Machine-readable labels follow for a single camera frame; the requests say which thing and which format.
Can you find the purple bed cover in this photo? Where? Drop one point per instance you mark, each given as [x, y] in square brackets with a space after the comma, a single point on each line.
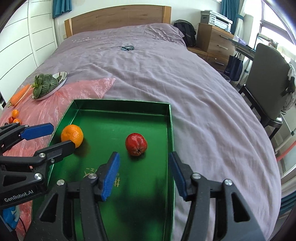
[215, 130]

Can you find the wooden headboard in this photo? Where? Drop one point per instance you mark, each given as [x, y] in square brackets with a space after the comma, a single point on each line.
[116, 17]

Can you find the wooden drawer cabinet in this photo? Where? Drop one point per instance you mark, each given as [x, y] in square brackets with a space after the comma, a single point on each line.
[213, 45]

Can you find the green leafy vegetable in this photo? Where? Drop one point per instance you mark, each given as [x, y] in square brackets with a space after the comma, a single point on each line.
[44, 84]

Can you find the teal curtain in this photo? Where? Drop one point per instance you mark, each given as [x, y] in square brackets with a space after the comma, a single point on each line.
[61, 7]
[232, 9]

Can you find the large orange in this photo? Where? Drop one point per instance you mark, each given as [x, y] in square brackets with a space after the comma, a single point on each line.
[72, 133]

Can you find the grey chair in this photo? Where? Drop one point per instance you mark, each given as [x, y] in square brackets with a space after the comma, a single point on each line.
[270, 86]

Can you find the white wardrobe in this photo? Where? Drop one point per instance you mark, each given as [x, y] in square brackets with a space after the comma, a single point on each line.
[27, 40]

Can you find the white round plate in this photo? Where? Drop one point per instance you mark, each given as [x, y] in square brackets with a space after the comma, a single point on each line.
[64, 75]

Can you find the red apple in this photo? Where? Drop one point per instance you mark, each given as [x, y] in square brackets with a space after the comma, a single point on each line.
[135, 144]

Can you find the blue white gloved left hand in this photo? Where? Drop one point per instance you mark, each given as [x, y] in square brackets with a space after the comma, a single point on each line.
[11, 216]

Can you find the small orange fruit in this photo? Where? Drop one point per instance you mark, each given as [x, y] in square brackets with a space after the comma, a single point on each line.
[16, 120]

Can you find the pink plastic sheet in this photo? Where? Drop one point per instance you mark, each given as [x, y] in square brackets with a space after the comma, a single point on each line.
[51, 110]

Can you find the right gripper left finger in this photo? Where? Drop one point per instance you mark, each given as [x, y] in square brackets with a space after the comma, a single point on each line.
[106, 174]

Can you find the dark blue bag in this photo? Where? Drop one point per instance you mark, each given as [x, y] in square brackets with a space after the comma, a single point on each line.
[234, 67]

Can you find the teal curtain left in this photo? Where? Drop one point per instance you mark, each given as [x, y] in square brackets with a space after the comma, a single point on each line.
[61, 7]

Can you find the green tray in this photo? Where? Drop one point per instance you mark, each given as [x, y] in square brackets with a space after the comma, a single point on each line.
[141, 204]

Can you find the black backpack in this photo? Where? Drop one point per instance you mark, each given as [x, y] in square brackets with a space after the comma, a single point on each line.
[188, 31]

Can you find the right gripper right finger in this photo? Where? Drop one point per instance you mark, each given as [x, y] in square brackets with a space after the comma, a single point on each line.
[182, 176]

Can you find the glass desk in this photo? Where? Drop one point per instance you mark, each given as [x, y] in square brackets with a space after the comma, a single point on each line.
[243, 48]

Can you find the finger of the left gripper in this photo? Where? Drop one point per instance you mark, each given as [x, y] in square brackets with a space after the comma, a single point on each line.
[54, 153]
[33, 132]

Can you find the teal curtain right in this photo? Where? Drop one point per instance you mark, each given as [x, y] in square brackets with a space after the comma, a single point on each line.
[232, 9]

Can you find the white printer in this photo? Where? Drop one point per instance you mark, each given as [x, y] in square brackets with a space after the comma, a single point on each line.
[213, 18]

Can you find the carrot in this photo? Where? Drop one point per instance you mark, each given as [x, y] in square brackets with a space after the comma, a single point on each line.
[17, 97]

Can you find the small orange tomato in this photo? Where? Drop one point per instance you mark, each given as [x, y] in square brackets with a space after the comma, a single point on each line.
[14, 113]

